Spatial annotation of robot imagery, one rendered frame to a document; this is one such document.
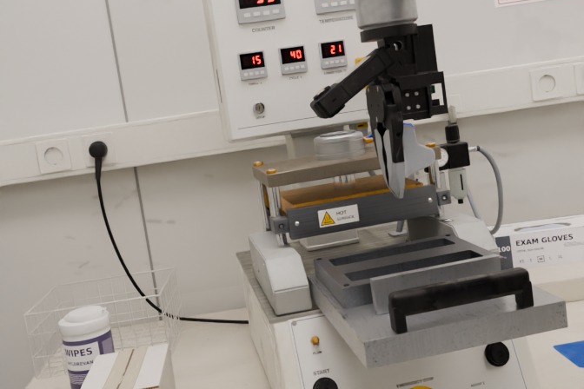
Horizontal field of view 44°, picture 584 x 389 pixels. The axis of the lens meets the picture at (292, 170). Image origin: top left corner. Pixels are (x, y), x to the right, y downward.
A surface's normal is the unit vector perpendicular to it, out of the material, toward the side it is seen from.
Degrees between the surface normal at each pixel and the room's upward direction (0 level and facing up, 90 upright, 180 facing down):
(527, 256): 90
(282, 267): 40
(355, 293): 90
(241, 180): 90
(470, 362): 65
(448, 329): 90
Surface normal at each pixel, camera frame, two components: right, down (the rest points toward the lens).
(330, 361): 0.10, -0.34
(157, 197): 0.04, 0.11
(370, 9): -0.58, 0.17
